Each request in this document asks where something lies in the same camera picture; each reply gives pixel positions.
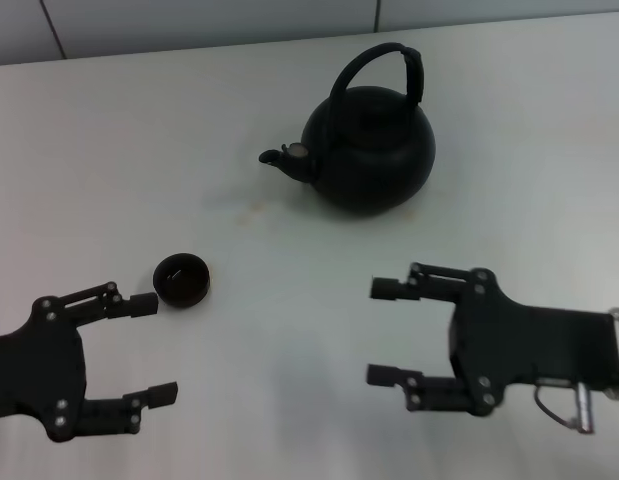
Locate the dark brown teacup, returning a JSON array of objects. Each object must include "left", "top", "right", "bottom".
[{"left": 152, "top": 253, "right": 212, "bottom": 308}]

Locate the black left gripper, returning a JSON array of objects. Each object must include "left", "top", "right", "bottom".
[{"left": 0, "top": 281, "right": 180, "bottom": 444}]

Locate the right wrist connector with cable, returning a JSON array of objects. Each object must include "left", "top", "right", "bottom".
[{"left": 533, "top": 378, "right": 598, "bottom": 435}]

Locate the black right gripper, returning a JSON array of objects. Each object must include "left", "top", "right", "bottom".
[{"left": 366, "top": 261, "right": 619, "bottom": 417}]

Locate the black round teapot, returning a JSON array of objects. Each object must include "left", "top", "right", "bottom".
[{"left": 258, "top": 42, "right": 437, "bottom": 217}]

